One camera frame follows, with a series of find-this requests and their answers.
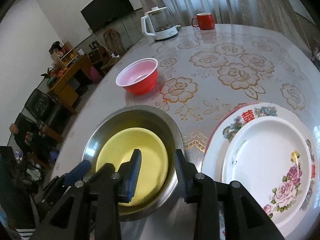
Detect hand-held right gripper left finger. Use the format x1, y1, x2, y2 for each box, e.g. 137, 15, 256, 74
30, 149, 143, 240

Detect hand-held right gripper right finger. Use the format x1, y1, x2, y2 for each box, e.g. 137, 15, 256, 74
174, 149, 285, 240

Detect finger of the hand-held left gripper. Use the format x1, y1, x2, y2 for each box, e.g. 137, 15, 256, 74
41, 159, 92, 204

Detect yellow plastic bowl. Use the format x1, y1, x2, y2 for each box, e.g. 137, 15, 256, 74
95, 127, 169, 207

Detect large dragon print plate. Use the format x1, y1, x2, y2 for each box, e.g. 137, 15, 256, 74
201, 102, 316, 240

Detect stainless steel basin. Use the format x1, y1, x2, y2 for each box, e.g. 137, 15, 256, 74
83, 105, 185, 222

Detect white floral plate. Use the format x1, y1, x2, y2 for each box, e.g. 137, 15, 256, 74
221, 116, 313, 227

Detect black leather chair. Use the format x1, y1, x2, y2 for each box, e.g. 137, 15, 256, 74
24, 88, 65, 140

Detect pink rimmed plate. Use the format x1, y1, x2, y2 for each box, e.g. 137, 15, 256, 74
205, 102, 265, 240

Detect red plastic bowl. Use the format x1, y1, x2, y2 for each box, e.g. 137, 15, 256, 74
115, 58, 159, 95

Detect wooden cabinet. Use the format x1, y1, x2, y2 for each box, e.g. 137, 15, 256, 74
41, 40, 93, 114

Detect pink stool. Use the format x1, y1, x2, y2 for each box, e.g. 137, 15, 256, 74
90, 66, 103, 83

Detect gold floral lace table mat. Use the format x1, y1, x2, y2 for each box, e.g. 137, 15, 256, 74
125, 36, 310, 160

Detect carved wooden chair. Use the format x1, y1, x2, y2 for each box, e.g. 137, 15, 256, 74
103, 28, 125, 55

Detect white glass electric kettle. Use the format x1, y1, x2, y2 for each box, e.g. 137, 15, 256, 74
141, 6, 182, 41

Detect red mug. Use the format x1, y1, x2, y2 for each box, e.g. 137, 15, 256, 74
191, 12, 215, 30

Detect black television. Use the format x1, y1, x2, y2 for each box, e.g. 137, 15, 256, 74
80, 0, 143, 32

